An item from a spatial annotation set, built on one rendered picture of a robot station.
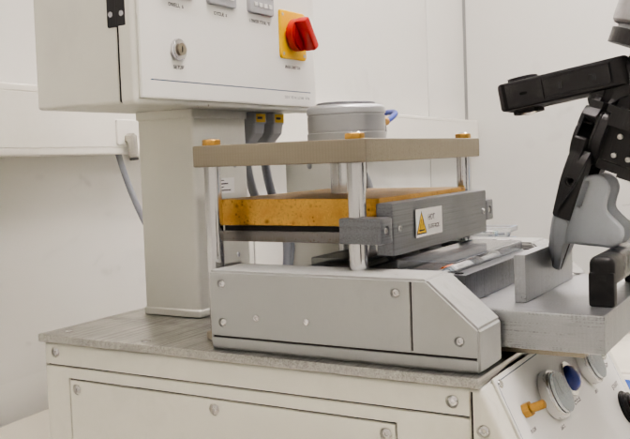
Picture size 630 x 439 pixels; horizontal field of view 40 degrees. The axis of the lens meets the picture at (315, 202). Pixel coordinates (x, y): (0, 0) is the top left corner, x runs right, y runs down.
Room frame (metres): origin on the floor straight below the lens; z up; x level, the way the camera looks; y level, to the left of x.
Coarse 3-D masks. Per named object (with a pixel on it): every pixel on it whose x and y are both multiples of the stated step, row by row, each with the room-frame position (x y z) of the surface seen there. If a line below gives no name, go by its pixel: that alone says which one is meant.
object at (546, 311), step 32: (544, 256) 0.76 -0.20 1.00; (512, 288) 0.79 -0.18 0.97; (544, 288) 0.76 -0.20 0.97; (576, 288) 0.78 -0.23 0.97; (512, 320) 0.68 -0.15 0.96; (544, 320) 0.67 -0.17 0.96; (576, 320) 0.66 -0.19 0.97; (608, 320) 0.66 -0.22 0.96; (544, 352) 0.69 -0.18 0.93; (576, 352) 0.66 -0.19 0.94
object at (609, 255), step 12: (612, 252) 0.71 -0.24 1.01; (624, 252) 0.72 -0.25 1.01; (600, 264) 0.68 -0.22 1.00; (612, 264) 0.68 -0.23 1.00; (624, 264) 0.71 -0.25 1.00; (600, 276) 0.68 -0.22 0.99; (612, 276) 0.68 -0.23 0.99; (624, 276) 0.71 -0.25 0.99; (600, 288) 0.68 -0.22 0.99; (612, 288) 0.68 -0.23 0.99; (600, 300) 0.68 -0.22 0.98; (612, 300) 0.68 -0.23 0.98
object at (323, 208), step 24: (336, 168) 0.87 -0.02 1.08; (288, 192) 0.93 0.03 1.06; (312, 192) 0.91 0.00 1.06; (336, 192) 0.87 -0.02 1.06; (384, 192) 0.85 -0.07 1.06; (408, 192) 0.83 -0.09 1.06; (432, 192) 0.85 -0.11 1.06; (240, 216) 0.82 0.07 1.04; (264, 216) 0.81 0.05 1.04; (288, 216) 0.80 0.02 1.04; (312, 216) 0.78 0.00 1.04; (336, 216) 0.77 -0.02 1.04; (240, 240) 0.82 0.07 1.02; (264, 240) 0.81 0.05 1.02; (288, 240) 0.80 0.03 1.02; (312, 240) 0.78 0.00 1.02; (336, 240) 0.77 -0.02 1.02
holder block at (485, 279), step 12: (516, 252) 0.86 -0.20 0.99; (384, 264) 0.80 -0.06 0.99; (396, 264) 0.80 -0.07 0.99; (492, 264) 0.78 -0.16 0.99; (504, 264) 0.80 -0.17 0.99; (456, 276) 0.72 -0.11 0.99; (468, 276) 0.72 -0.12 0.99; (480, 276) 0.74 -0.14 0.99; (492, 276) 0.77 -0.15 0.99; (504, 276) 0.80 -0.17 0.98; (468, 288) 0.72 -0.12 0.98; (480, 288) 0.74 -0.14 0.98; (492, 288) 0.77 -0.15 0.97
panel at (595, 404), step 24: (528, 360) 0.72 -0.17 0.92; (552, 360) 0.76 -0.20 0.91; (504, 384) 0.66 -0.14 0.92; (528, 384) 0.70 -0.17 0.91; (600, 384) 0.83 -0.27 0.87; (504, 408) 0.65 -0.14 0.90; (528, 408) 0.66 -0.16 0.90; (576, 408) 0.76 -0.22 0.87; (600, 408) 0.80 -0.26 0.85; (624, 408) 0.85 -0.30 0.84; (528, 432) 0.66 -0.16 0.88; (552, 432) 0.69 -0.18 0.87; (576, 432) 0.73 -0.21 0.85; (600, 432) 0.77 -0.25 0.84; (624, 432) 0.83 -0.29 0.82
